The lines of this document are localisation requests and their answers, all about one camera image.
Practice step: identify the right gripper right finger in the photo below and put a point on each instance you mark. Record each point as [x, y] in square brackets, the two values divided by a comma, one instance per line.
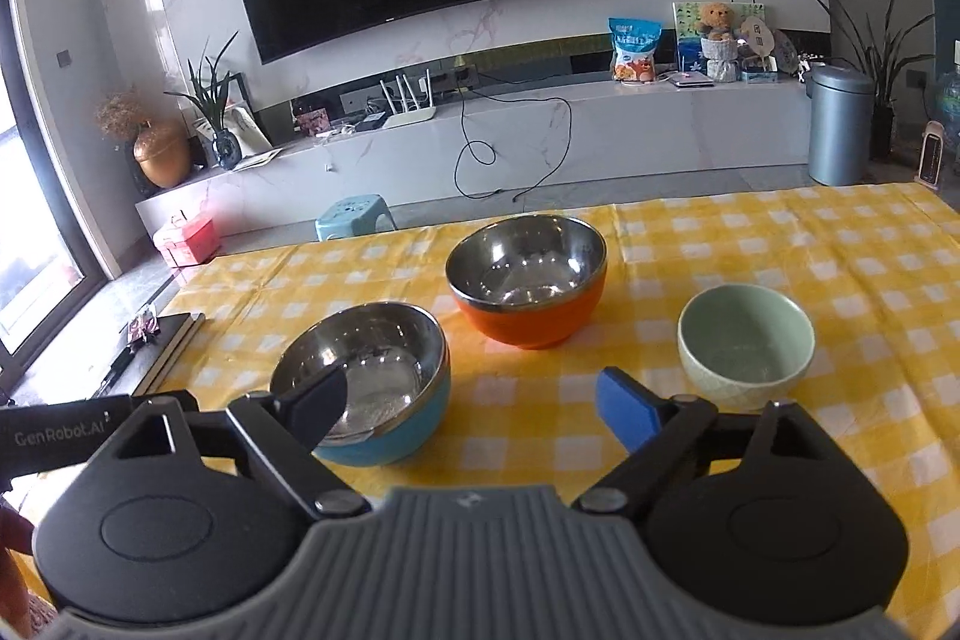
[659, 435]

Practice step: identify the light blue plastic stool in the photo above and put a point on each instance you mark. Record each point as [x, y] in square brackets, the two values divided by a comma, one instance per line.
[353, 217]

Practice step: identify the pink foil packet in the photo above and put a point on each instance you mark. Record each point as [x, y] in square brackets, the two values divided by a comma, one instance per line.
[142, 329]

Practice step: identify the blue snack bag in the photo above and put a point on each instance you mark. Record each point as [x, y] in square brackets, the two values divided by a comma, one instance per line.
[634, 44]

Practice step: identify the pink storage box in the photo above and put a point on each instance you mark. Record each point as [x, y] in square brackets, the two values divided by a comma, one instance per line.
[186, 242]

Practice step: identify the orange stainless steel bowl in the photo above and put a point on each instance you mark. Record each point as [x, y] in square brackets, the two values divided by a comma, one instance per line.
[529, 281]

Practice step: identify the white marble tv cabinet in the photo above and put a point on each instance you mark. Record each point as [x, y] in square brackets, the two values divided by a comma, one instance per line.
[560, 136]

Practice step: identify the copper round vase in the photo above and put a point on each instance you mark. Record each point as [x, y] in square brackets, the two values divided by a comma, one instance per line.
[163, 153]

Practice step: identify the green potted floor plant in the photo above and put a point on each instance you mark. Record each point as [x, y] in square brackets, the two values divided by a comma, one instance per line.
[879, 55]

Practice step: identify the blue glass plant vase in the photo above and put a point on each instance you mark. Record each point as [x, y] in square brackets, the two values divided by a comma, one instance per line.
[226, 149]

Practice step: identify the green picture book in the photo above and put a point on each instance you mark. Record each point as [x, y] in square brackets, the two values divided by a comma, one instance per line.
[695, 21]

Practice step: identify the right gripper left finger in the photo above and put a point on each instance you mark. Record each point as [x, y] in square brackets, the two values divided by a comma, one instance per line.
[279, 435]

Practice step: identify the blue stainless steel bowl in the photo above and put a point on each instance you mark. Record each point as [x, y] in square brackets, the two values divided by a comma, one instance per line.
[397, 367]

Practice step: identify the yellow checkered tablecloth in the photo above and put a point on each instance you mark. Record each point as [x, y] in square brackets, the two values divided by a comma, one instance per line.
[876, 269]

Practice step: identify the teddy bear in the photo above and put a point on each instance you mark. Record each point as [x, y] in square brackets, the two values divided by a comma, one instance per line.
[718, 43]

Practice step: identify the green ceramic bowl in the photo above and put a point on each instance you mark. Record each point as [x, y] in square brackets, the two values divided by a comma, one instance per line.
[743, 345]

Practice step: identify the grey trash can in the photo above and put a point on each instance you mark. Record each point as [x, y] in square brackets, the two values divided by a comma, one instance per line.
[842, 100]

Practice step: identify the white wifi router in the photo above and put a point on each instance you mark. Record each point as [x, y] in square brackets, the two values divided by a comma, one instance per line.
[408, 104]

